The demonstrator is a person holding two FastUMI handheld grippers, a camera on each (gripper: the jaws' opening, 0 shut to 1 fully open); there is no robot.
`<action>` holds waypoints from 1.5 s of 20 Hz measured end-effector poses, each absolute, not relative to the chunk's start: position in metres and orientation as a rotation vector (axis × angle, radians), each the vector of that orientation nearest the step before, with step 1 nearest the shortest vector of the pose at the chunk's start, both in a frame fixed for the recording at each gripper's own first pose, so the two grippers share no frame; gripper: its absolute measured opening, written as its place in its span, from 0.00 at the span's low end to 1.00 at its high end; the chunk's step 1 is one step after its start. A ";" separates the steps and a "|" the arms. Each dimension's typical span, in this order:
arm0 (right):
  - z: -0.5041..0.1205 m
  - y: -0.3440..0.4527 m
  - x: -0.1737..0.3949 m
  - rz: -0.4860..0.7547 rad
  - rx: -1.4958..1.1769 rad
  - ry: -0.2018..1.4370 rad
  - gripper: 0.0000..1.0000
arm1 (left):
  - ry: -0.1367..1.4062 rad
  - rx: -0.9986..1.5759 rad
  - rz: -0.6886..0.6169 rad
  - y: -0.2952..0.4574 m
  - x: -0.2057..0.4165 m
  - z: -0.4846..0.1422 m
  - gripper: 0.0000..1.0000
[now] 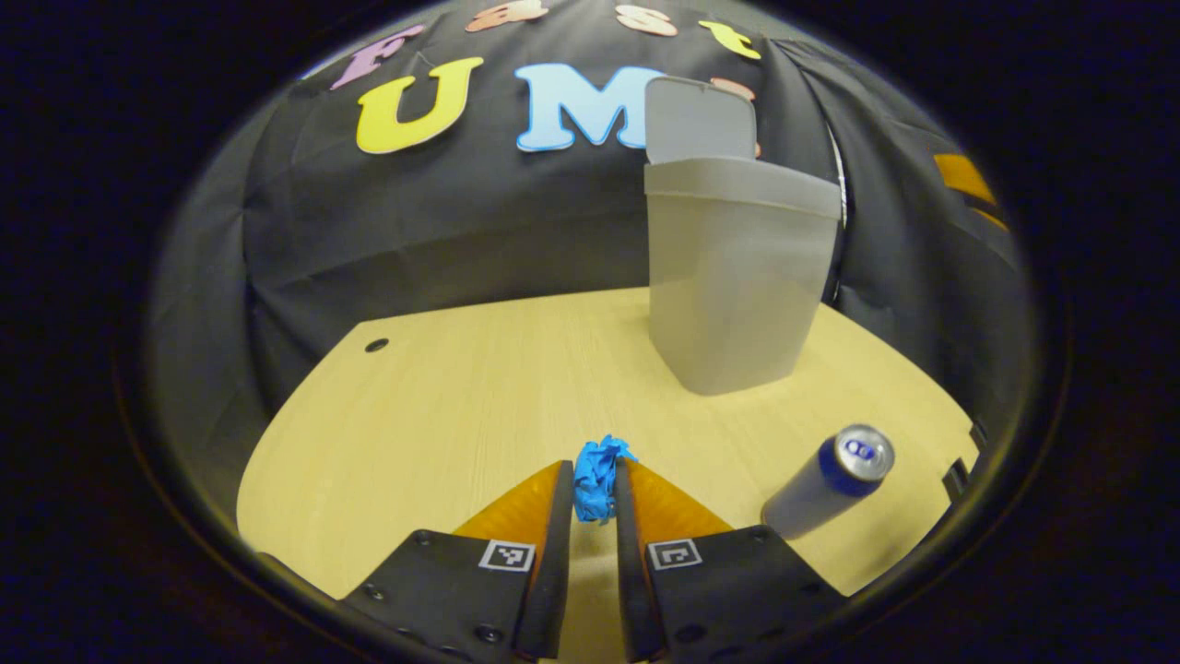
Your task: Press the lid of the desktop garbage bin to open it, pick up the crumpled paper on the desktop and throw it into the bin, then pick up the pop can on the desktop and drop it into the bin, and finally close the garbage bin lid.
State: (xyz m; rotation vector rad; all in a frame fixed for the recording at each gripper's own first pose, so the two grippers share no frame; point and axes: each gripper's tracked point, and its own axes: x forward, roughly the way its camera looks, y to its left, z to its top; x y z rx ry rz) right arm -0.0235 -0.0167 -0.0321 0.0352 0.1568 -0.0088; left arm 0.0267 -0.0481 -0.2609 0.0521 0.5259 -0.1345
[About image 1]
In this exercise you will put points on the blue paper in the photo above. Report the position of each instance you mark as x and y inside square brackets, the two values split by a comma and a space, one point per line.
[596, 480]

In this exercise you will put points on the silver blue pop can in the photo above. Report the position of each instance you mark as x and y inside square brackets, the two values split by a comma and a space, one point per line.
[820, 489]

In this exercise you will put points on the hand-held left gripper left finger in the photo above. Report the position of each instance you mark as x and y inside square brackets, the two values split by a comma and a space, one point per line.
[558, 553]

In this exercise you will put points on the white desktop garbage bin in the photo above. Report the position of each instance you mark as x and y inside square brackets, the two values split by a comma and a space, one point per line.
[733, 277]

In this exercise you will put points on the black backdrop cloth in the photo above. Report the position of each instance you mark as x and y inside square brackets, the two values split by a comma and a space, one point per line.
[415, 231]

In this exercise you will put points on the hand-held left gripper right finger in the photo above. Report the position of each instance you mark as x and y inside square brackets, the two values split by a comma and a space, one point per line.
[629, 572]

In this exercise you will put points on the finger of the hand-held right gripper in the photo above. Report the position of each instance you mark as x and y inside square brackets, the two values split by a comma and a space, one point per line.
[992, 219]
[964, 177]

